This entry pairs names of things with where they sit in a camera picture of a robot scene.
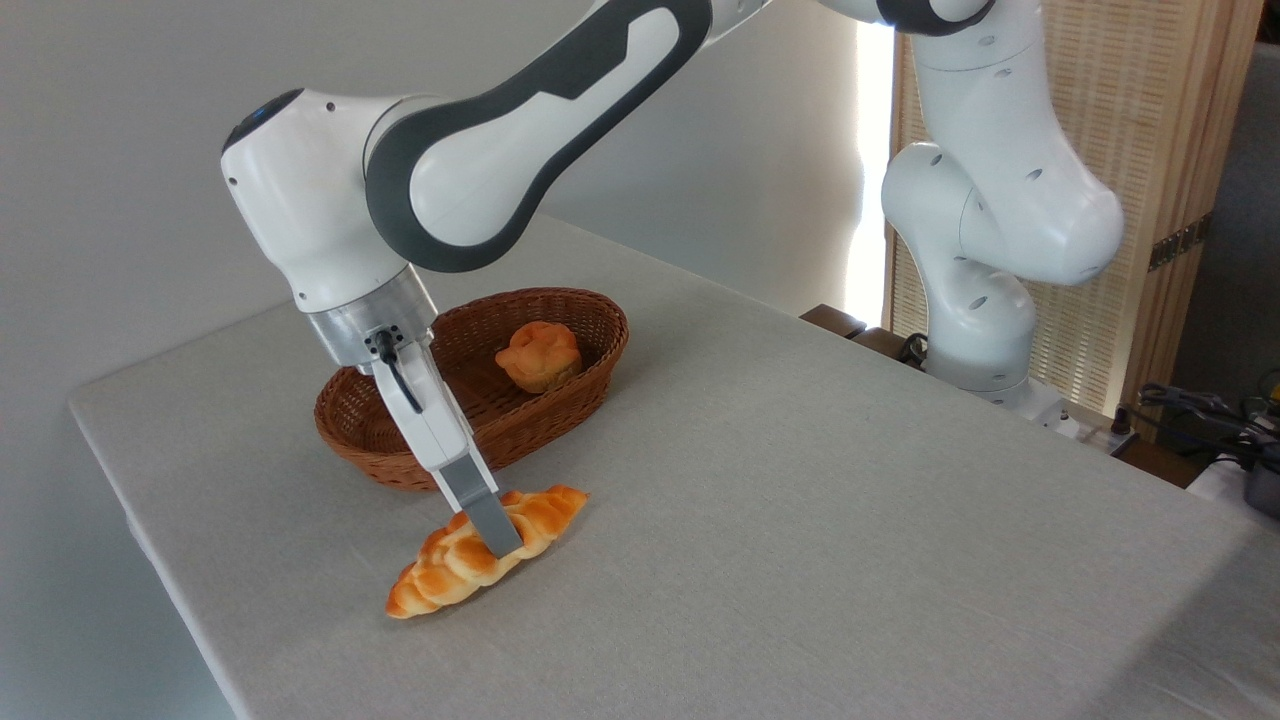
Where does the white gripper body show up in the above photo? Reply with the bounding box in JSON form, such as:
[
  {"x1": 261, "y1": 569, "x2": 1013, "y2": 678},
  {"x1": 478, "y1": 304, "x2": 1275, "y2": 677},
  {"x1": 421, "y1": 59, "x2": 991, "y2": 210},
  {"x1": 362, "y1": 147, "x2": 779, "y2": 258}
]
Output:
[{"x1": 371, "y1": 338, "x2": 481, "y2": 475}]

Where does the round bread bun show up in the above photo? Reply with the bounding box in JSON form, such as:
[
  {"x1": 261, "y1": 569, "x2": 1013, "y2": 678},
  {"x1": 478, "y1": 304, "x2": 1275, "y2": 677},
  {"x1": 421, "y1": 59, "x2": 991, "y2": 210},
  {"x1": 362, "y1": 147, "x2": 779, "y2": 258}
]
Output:
[{"x1": 494, "y1": 320, "x2": 584, "y2": 395}]

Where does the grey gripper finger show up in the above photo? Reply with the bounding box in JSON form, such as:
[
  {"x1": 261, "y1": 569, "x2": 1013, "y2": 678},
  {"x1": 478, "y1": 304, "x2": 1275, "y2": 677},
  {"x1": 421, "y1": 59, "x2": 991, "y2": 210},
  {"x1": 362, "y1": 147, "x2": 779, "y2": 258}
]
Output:
[{"x1": 436, "y1": 449, "x2": 525, "y2": 559}]

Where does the black cable bundle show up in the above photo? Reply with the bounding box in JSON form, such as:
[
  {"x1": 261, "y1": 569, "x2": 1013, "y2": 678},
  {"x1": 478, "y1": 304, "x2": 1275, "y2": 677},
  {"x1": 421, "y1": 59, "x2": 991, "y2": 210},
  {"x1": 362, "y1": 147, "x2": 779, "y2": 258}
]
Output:
[{"x1": 1137, "y1": 382, "x2": 1280, "y2": 471}]

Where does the long braided bread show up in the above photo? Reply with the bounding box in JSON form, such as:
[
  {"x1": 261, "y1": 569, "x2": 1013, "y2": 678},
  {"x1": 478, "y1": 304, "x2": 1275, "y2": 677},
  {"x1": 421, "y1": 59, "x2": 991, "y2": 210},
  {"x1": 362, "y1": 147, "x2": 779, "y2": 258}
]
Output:
[{"x1": 385, "y1": 484, "x2": 590, "y2": 621}]

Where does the black screen hinge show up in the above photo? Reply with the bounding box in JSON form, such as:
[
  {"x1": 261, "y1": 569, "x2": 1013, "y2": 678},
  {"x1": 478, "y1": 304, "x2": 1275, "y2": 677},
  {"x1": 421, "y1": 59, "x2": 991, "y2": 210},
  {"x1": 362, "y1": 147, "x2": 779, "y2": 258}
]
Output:
[{"x1": 1147, "y1": 212, "x2": 1214, "y2": 272}]

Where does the grey tablecloth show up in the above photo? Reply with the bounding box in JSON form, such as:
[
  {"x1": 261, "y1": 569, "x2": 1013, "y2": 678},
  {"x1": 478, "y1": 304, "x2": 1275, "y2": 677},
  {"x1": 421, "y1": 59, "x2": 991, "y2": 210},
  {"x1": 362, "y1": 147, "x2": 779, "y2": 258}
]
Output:
[{"x1": 68, "y1": 215, "x2": 1280, "y2": 720}]

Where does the brown wicker basket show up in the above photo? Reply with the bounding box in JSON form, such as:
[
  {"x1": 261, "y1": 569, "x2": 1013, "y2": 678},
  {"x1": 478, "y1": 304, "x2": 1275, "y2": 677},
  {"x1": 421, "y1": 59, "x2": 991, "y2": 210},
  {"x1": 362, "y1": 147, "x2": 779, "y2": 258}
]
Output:
[{"x1": 314, "y1": 288, "x2": 630, "y2": 492}]

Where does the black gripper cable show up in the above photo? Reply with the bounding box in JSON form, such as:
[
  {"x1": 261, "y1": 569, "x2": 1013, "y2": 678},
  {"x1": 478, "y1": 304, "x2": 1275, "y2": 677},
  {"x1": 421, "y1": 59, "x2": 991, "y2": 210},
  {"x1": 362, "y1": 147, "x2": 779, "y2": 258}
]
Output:
[{"x1": 364, "y1": 329, "x2": 424, "y2": 415}]

